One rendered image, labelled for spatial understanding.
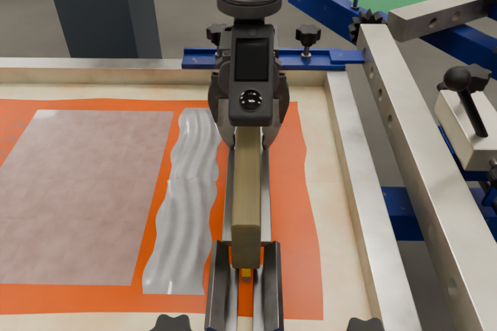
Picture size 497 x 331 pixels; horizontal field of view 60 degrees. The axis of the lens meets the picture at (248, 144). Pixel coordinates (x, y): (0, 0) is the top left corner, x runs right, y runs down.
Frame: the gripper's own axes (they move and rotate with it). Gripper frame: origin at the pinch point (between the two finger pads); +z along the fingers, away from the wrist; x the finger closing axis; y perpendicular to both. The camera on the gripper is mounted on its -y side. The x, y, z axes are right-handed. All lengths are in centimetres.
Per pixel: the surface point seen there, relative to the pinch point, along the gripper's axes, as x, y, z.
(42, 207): 27.9, -5.8, 6.8
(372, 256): -14.3, -15.2, 3.2
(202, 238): 5.6, -10.8, 6.3
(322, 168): -11.1, 2.7, 6.8
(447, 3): -41, 44, -2
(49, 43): 139, 222, 104
